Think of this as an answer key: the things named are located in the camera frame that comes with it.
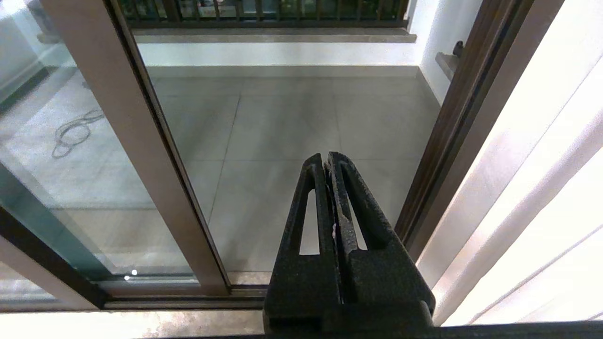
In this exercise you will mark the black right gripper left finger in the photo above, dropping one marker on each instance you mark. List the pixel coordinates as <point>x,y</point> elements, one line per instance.
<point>304,282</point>

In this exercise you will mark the white curtain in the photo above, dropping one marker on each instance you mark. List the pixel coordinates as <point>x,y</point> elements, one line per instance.
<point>541,188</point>

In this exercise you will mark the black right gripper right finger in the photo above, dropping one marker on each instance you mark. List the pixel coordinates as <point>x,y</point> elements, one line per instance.
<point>381,278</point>

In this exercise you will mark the dark brown door jamb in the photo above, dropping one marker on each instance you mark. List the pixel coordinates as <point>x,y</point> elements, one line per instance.
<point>454,141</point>

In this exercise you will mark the brown-framed fixed glass panel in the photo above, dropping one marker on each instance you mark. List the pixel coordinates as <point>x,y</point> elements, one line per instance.
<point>47,259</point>

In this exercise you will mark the dark metal balcony railing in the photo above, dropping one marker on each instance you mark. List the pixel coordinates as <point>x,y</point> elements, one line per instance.
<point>264,12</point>

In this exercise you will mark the brown-framed sliding glass door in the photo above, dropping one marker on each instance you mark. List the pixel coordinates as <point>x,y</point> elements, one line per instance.
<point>136,141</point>

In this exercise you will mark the dark metal floor track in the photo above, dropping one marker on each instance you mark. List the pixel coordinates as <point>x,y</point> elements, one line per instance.
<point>188,301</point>

